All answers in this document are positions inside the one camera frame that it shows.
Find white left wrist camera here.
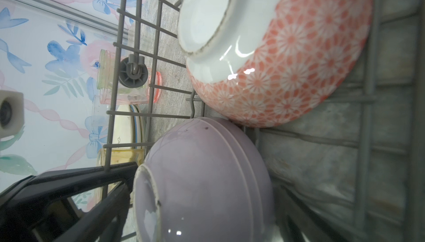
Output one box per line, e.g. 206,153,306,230
1,90,24,139

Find cream flamingo plate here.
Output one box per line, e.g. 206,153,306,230
112,115,136,144

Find pink patterned bowl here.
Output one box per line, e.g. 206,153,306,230
177,0,373,128

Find lilac ceramic bowl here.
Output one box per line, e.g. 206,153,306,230
132,117,275,242

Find amber glass tumbler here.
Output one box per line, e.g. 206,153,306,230
92,148,145,207

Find green glass tumbler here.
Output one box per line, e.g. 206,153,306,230
97,49,116,94

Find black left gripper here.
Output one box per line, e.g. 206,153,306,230
1,162,138,242

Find grey wire dish rack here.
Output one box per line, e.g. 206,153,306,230
108,0,425,242

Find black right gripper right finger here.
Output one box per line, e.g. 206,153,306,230
273,186,347,242

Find watermelon plate blue rim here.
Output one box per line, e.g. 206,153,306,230
130,105,142,143

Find pink glass tumbler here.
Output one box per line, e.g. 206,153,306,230
99,54,152,105

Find aluminium left corner post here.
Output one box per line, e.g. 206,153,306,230
11,0,128,40

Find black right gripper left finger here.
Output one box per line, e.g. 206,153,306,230
55,183,130,242

